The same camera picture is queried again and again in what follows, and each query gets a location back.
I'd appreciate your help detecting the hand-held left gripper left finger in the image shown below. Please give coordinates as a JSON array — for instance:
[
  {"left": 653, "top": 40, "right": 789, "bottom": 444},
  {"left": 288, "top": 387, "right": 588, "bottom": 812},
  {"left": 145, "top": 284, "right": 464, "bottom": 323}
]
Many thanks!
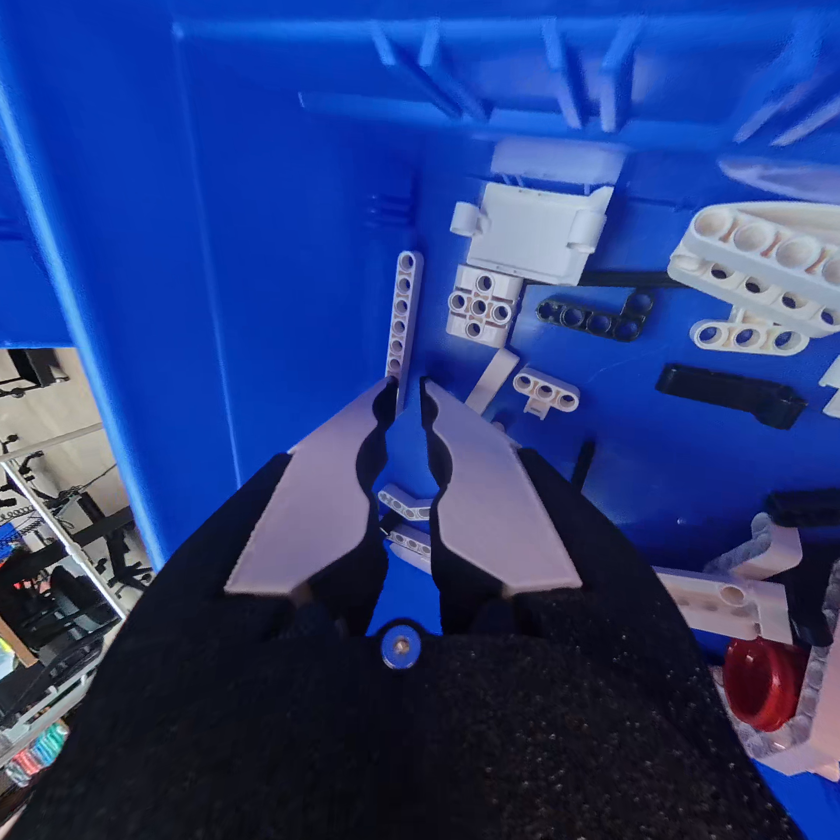
[{"left": 223, "top": 375, "right": 401, "bottom": 597}]

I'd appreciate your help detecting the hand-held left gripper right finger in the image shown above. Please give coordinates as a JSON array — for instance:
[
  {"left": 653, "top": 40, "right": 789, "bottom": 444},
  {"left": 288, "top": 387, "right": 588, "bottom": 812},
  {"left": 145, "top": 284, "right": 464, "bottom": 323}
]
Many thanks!
[{"left": 419, "top": 377, "right": 584, "bottom": 597}]

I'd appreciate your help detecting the white perforated toy beam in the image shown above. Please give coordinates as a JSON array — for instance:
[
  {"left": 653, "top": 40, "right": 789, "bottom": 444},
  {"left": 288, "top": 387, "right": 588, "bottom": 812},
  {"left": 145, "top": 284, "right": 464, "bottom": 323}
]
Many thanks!
[{"left": 384, "top": 249, "right": 425, "bottom": 416}]

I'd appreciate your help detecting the blue plastic bin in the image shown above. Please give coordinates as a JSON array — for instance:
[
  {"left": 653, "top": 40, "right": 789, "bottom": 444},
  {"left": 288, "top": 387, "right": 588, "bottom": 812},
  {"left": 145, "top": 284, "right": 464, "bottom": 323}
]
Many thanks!
[{"left": 0, "top": 0, "right": 840, "bottom": 840}]

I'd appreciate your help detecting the white bent toy beam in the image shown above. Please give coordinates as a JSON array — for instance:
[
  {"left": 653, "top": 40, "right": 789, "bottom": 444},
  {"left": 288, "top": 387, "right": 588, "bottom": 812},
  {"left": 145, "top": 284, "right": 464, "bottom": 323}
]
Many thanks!
[
  {"left": 382, "top": 525, "right": 434, "bottom": 567},
  {"left": 376, "top": 483, "right": 435, "bottom": 526}
]

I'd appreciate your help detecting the short black toy axle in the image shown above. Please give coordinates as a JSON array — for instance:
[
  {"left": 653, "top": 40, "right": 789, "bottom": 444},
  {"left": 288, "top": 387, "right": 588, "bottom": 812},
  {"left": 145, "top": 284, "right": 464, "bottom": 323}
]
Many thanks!
[{"left": 570, "top": 438, "right": 599, "bottom": 492}]

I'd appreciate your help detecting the white flat toy strip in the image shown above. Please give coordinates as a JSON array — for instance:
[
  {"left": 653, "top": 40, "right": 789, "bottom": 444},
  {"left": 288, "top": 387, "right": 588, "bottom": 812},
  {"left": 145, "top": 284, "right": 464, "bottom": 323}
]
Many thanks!
[{"left": 462, "top": 346, "right": 521, "bottom": 417}]

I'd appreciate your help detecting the small white T-shaped beam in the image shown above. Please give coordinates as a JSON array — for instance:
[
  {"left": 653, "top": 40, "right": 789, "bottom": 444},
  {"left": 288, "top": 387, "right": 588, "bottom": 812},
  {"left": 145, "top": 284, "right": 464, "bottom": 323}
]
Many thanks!
[{"left": 512, "top": 366, "right": 582, "bottom": 419}]

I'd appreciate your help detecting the black L-shaped toy beam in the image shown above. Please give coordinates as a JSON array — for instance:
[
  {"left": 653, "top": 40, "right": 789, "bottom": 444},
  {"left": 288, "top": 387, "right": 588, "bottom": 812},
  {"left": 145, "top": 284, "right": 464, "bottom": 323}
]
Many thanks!
[{"left": 535, "top": 290, "right": 655, "bottom": 343}]

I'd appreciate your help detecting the white cross connector block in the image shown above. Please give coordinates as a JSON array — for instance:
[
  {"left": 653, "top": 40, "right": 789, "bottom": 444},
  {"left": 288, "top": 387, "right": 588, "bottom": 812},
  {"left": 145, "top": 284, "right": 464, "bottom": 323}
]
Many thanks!
[{"left": 445, "top": 264, "right": 524, "bottom": 343}]

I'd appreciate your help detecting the metal shelf rack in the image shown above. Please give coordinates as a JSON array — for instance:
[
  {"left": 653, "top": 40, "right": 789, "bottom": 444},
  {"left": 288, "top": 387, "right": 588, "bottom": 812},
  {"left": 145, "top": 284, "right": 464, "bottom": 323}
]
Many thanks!
[{"left": 0, "top": 420, "right": 129, "bottom": 762}]

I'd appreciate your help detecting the long black toy part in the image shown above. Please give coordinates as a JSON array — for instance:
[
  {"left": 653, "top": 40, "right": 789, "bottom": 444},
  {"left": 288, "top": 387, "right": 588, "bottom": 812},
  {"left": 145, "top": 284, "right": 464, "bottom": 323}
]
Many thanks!
[{"left": 655, "top": 363, "right": 809, "bottom": 431}]

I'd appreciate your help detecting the black office chair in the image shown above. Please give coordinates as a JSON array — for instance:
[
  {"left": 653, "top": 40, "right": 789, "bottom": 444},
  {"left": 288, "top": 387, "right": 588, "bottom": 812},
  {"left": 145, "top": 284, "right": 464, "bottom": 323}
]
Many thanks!
[{"left": 0, "top": 564, "right": 119, "bottom": 664}]

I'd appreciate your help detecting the long black toy axle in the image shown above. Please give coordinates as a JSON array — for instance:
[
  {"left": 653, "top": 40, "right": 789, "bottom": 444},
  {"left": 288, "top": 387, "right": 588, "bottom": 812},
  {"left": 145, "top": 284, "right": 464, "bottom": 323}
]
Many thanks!
[{"left": 577, "top": 268, "right": 683, "bottom": 290}]

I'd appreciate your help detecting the white rectangular toy panel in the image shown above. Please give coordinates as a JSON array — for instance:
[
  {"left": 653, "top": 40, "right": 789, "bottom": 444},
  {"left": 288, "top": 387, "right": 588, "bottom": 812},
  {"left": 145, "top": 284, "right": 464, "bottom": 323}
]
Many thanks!
[{"left": 449, "top": 180, "right": 616, "bottom": 287}]

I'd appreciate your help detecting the black toy panel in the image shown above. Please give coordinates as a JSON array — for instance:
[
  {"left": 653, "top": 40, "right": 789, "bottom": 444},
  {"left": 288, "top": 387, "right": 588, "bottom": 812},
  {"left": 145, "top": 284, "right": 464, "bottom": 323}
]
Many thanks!
[{"left": 763, "top": 487, "right": 840, "bottom": 530}]

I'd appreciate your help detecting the red toy wheel hub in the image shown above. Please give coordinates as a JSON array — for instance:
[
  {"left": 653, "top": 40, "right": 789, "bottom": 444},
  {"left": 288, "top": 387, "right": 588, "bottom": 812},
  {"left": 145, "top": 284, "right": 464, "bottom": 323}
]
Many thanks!
[{"left": 724, "top": 635, "right": 809, "bottom": 734}]

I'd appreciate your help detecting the white pointed toy panel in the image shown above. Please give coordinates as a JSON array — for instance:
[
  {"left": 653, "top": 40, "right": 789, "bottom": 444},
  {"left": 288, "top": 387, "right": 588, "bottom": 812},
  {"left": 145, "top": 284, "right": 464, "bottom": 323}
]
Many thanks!
[{"left": 717, "top": 153, "right": 840, "bottom": 206}]

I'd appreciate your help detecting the white toy frame piece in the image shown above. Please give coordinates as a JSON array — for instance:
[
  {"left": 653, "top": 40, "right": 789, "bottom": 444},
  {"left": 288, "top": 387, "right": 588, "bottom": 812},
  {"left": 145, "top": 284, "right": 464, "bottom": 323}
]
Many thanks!
[{"left": 655, "top": 525, "right": 809, "bottom": 645}]

